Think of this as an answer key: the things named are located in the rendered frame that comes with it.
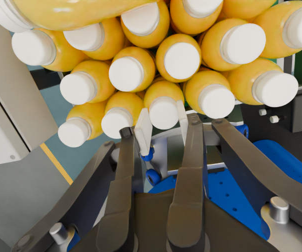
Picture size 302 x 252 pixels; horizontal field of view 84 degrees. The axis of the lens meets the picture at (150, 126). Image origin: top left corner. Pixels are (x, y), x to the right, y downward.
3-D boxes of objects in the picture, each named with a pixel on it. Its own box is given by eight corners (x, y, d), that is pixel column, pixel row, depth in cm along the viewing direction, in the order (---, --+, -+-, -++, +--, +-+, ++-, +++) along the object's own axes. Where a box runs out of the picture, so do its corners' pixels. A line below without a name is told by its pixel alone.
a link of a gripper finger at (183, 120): (179, 120, 15) (187, 119, 15) (176, 100, 21) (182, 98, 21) (185, 149, 16) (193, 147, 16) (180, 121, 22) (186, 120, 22)
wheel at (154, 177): (157, 192, 39) (163, 187, 40) (152, 177, 37) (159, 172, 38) (146, 182, 43) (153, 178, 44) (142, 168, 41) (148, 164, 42)
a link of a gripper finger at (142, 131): (148, 155, 17) (141, 156, 17) (153, 127, 23) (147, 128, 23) (140, 128, 16) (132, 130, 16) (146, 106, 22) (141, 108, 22)
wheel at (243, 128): (233, 148, 34) (243, 150, 33) (231, 129, 33) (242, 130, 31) (240, 138, 37) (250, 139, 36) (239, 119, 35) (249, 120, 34)
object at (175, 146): (169, 145, 41) (170, 182, 29) (166, 137, 40) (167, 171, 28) (211, 137, 39) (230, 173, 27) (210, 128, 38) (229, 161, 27)
